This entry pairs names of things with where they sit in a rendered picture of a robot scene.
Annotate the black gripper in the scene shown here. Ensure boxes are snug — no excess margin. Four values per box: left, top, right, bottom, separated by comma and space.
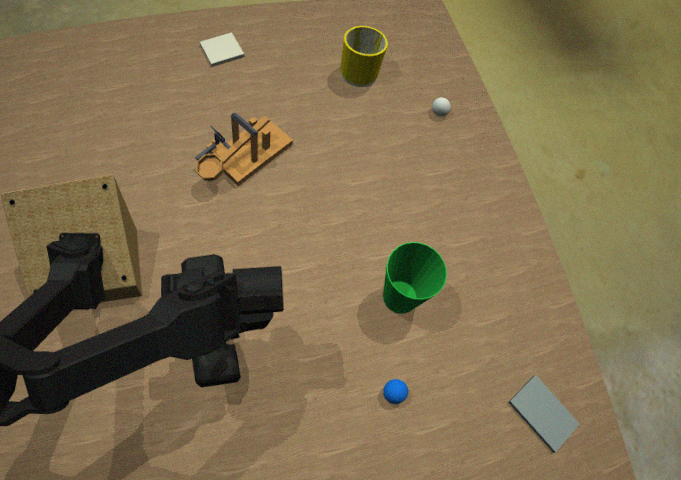
181, 255, 240, 387

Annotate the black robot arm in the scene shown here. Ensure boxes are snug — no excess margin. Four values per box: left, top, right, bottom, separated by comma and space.
0, 233, 284, 427

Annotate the blue ball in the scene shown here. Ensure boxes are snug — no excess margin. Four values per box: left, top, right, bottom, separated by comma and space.
383, 379, 408, 404

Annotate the green cup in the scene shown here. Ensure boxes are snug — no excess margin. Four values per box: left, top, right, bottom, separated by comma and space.
383, 242, 447, 314

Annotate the white ball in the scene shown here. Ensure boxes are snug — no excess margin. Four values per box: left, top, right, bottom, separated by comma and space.
432, 97, 451, 117

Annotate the yellow cup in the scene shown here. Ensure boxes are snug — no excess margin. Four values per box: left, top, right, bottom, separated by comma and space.
340, 26, 388, 87

